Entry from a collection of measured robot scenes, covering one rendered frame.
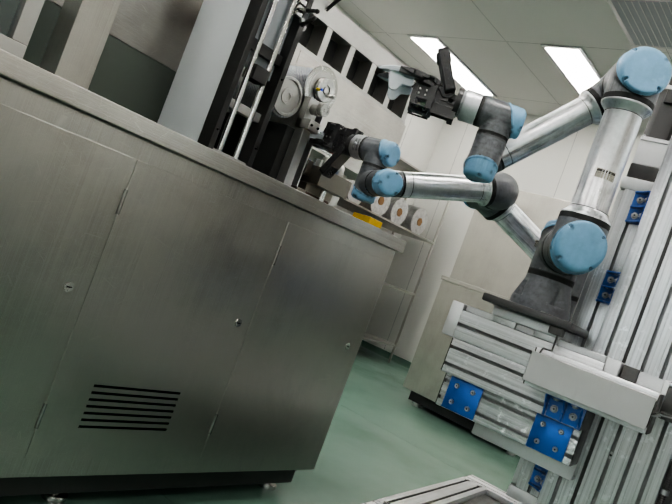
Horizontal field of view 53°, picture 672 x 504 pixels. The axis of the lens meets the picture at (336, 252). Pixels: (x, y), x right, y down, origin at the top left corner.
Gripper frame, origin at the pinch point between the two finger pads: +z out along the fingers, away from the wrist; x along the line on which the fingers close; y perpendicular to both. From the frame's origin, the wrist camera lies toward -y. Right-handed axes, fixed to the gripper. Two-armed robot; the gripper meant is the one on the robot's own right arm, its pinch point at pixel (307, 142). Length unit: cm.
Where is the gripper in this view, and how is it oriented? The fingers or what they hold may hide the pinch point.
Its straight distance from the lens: 221.9
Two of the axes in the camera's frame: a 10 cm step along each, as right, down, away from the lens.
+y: 3.5, -9.4, 0.1
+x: -5.9, -2.3, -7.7
